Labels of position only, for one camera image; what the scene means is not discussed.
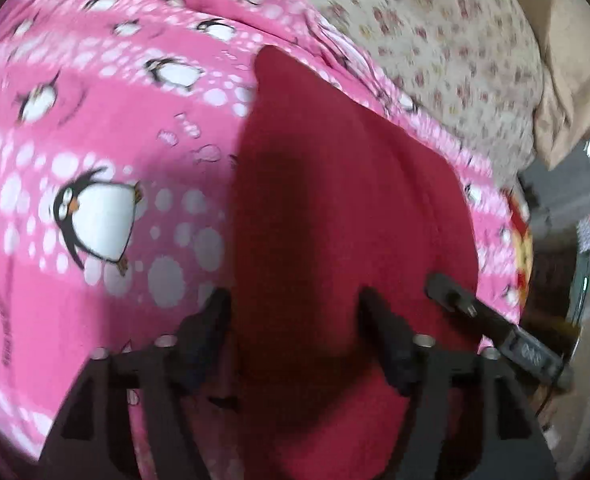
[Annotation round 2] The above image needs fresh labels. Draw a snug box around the dark red garment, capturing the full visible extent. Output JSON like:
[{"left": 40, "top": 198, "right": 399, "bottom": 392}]
[{"left": 231, "top": 47, "right": 479, "bottom": 479}]

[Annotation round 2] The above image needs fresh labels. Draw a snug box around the red yellow floral bedsheet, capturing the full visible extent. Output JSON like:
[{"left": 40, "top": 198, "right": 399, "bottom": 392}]
[{"left": 502, "top": 188, "right": 534, "bottom": 310}]

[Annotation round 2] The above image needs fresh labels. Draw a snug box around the beige curtain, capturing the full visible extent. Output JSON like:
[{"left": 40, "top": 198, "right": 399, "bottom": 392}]
[{"left": 517, "top": 0, "right": 590, "bottom": 169}]

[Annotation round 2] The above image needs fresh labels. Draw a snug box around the floral quilt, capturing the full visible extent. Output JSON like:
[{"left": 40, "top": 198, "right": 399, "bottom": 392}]
[{"left": 309, "top": 0, "right": 543, "bottom": 185}]

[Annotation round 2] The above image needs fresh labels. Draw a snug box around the pink penguin blanket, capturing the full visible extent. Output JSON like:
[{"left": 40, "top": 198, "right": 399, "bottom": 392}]
[{"left": 0, "top": 0, "right": 522, "bottom": 458}]

